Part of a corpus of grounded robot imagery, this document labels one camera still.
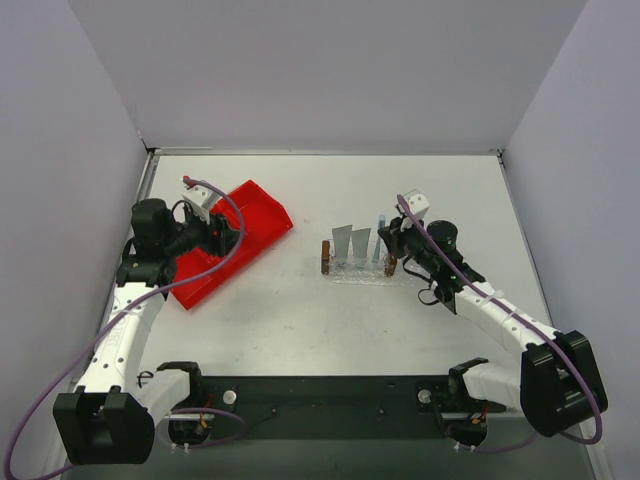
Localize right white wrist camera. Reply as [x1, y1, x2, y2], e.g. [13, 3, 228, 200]
[402, 189, 431, 220]

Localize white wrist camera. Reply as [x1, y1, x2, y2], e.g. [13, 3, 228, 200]
[181, 176, 221, 224]
[402, 189, 431, 220]

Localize grey toothbrush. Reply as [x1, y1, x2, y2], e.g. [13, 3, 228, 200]
[372, 214, 386, 263]

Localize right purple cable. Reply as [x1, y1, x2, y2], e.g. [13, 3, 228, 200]
[396, 193, 604, 454]

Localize toothpaste tube black cap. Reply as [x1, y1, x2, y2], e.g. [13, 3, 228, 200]
[332, 224, 353, 267]

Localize red plastic compartment box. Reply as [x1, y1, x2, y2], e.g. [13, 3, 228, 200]
[167, 179, 294, 312]

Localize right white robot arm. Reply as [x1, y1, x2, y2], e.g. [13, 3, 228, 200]
[378, 217, 608, 443]

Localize clear tray brown handles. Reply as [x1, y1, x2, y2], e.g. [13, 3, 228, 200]
[320, 239, 420, 287]

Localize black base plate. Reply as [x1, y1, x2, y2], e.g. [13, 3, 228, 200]
[166, 375, 506, 446]

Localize toothpaste tube green cap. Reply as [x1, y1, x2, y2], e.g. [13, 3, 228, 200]
[351, 228, 371, 268]

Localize purple cable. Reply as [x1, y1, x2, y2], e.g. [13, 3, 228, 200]
[4, 175, 249, 476]
[396, 193, 604, 454]

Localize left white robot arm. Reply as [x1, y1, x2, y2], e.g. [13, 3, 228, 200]
[53, 192, 241, 465]

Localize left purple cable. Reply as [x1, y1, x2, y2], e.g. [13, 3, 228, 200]
[4, 175, 249, 476]

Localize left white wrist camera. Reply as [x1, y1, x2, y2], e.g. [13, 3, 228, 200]
[181, 176, 221, 224]

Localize aluminium front rail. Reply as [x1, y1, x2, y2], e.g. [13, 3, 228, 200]
[129, 372, 521, 421]

